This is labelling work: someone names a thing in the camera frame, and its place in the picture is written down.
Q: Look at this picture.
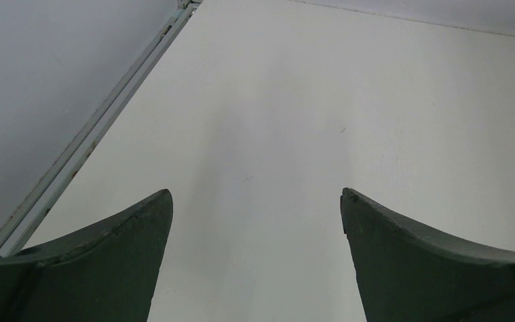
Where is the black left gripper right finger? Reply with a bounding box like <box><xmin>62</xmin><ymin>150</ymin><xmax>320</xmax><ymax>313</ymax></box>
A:
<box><xmin>340</xmin><ymin>188</ymin><xmax>515</xmax><ymax>321</ymax></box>

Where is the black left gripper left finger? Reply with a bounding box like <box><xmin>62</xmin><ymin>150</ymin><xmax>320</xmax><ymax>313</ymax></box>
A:
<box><xmin>0</xmin><ymin>189</ymin><xmax>173</xmax><ymax>321</ymax></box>

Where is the left aluminium frame rail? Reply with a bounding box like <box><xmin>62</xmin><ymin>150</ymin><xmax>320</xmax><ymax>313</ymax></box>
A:
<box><xmin>0</xmin><ymin>1</ymin><xmax>199</xmax><ymax>256</ymax></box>

